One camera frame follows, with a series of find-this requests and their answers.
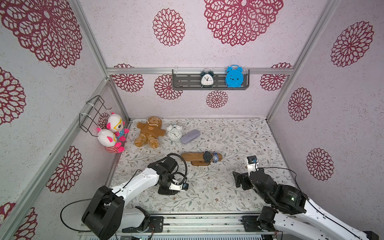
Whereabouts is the black digital watch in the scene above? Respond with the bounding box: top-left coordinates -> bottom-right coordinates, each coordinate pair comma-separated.
203,151 -> 213,163

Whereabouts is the wooden watch stand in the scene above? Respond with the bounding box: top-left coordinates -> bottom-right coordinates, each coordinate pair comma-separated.
181,151 -> 223,167

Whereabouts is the blue strap watch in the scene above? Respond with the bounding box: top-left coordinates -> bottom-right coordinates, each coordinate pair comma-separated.
213,153 -> 220,163

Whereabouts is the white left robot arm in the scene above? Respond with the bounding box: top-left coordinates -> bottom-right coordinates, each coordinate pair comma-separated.
82,153 -> 189,240

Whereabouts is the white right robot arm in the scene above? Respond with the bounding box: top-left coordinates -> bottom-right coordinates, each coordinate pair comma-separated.
233,168 -> 379,240

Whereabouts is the white twin-bell alarm clock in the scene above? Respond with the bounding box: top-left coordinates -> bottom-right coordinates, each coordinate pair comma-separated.
167,124 -> 183,142

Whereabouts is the grey fabric case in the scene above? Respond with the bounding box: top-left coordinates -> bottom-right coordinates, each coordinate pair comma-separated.
181,130 -> 201,145

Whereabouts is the brown teddy bear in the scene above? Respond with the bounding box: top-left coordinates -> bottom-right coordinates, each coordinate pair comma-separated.
134,117 -> 166,149

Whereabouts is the white pink plush lower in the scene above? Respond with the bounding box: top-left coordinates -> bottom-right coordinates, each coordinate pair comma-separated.
97,128 -> 125,154

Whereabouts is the white pink plush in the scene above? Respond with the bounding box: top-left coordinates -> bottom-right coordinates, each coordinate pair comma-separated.
107,113 -> 129,142
97,128 -> 125,154

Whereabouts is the white pink plush upper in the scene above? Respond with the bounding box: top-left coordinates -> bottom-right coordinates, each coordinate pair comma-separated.
107,113 -> 129,142

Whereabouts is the blue alarm clock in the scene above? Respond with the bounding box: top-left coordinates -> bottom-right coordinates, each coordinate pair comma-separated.
225,65 -> 244,88

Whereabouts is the dark green alarm clock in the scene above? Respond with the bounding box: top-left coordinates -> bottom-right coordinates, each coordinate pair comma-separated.
200,71 -> 215,88

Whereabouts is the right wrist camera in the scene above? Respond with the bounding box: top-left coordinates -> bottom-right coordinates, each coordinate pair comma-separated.
247,156 -> 259,176

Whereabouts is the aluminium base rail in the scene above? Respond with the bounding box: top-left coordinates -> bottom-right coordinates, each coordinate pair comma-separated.
77,211 -> 329,240

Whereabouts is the black wire basket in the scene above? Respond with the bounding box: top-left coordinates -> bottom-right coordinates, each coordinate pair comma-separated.
78,95 -> 111,137

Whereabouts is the grey wall shelf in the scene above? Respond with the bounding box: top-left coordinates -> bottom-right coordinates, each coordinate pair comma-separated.
172,70 -> 250,91

